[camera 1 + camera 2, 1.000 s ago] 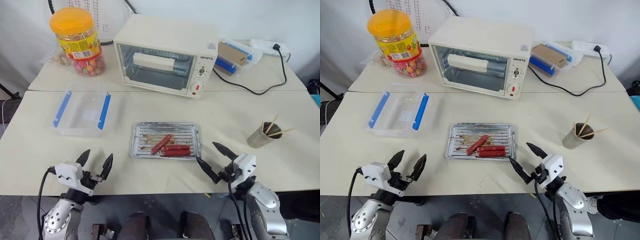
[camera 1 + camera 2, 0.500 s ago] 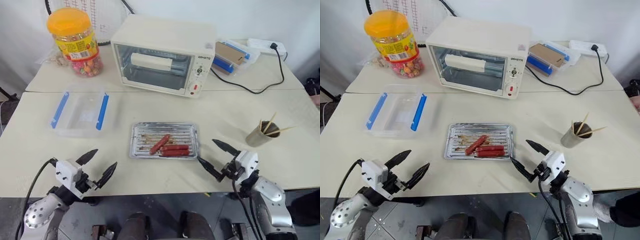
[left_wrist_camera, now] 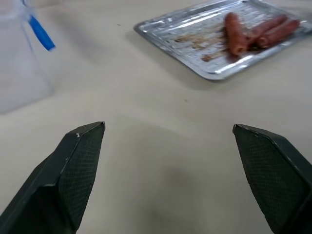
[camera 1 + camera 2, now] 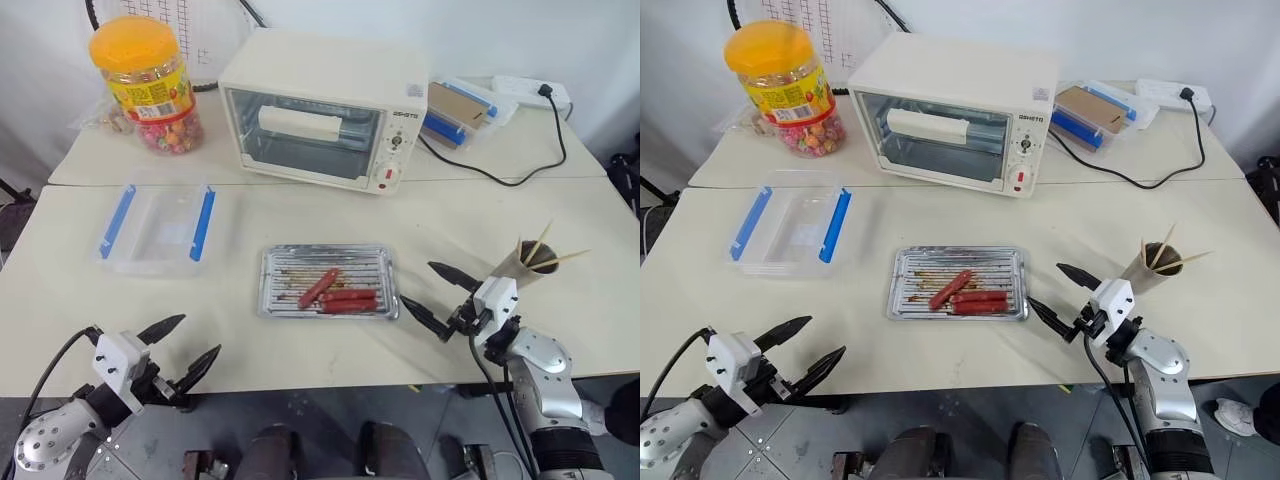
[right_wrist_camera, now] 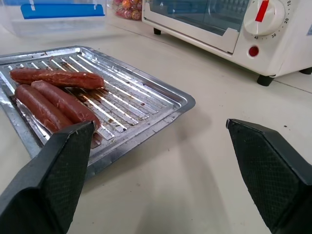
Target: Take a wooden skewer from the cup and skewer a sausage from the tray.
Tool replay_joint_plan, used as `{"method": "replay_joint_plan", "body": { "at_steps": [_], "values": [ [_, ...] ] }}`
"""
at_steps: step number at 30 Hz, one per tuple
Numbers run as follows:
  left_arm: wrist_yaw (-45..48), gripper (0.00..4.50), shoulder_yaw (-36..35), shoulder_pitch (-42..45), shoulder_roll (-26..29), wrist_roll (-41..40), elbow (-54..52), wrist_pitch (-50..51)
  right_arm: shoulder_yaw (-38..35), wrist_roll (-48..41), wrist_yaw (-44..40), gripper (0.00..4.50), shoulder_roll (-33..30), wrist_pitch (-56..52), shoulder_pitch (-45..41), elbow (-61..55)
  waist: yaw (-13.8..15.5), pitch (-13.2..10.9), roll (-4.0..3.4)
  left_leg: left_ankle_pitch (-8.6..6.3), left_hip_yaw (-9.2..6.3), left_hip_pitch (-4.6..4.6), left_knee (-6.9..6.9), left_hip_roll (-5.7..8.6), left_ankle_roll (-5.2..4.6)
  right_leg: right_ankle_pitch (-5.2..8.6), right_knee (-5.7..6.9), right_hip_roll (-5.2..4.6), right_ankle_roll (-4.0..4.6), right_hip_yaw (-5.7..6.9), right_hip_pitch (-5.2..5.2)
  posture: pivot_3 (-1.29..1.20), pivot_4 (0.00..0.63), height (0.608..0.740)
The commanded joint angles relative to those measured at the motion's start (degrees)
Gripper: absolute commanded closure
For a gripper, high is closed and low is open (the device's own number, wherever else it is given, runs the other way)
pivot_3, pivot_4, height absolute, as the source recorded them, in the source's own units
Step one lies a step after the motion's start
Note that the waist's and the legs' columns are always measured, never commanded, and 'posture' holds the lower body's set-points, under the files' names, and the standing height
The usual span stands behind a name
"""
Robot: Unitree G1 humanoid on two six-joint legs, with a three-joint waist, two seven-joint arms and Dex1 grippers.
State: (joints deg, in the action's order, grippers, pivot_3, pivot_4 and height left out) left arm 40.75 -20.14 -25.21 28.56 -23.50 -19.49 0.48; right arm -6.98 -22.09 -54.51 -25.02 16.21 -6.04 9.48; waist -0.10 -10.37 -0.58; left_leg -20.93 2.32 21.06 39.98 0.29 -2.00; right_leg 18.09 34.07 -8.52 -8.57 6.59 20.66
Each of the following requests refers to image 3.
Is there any silver ribbed baking tray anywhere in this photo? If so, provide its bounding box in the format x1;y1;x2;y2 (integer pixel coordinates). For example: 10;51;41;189
133;0;312;81

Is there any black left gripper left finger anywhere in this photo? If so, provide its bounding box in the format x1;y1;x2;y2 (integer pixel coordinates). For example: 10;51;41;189
0;121;106;234

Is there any clear box with blue latch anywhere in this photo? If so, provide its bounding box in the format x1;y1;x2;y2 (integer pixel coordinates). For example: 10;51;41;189
0;0;57;115

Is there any reddish brown sausage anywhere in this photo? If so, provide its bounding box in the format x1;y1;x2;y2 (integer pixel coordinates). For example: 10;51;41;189
246;14;288;46
255;19;301;48
223;12;247;57

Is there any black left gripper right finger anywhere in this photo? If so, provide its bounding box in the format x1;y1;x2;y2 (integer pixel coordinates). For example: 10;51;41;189
232;123;312;234

